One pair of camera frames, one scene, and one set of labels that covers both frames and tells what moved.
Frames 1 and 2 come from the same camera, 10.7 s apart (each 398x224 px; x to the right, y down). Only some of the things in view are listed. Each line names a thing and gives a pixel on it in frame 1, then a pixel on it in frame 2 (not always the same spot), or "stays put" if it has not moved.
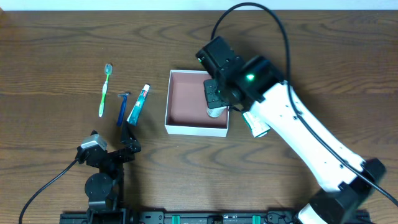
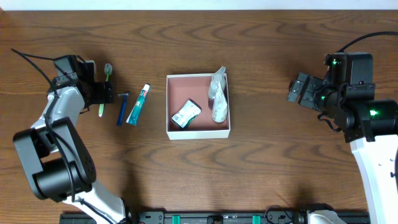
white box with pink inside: x=186 y=109 stays put
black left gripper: x=115 y=155 → x=104 y=93
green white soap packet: x=259 y=127 → x=189 y=112
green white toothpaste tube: x=134 y=116 stays put
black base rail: x=185 y=217 stays put
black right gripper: x=212 y=94 → x=310 y=92
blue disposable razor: x=122 y=107 stays put
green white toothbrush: x=108 y=71 stays put
